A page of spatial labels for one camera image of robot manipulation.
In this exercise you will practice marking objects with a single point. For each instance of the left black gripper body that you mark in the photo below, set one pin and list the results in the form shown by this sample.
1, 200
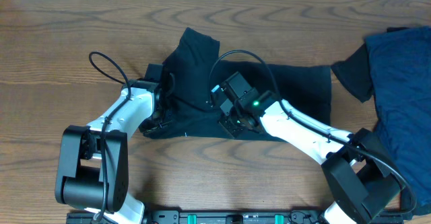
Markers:
161, 120

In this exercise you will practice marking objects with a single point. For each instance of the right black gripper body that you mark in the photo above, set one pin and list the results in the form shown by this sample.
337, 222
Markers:
233, 124

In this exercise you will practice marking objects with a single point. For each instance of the dark teal t-shirt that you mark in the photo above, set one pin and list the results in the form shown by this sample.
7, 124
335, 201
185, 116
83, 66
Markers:
193, 66

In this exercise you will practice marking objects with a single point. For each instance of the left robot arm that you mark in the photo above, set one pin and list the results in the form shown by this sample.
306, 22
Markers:
93, 167

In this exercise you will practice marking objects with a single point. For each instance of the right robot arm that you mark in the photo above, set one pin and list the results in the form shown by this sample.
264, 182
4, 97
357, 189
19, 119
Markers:
357, 168

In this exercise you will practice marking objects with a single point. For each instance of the black garment under blue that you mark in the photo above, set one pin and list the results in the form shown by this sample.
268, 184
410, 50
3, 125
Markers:
354, 74

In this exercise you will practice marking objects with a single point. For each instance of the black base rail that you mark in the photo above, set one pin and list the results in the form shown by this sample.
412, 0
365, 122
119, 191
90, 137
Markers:
175, 217

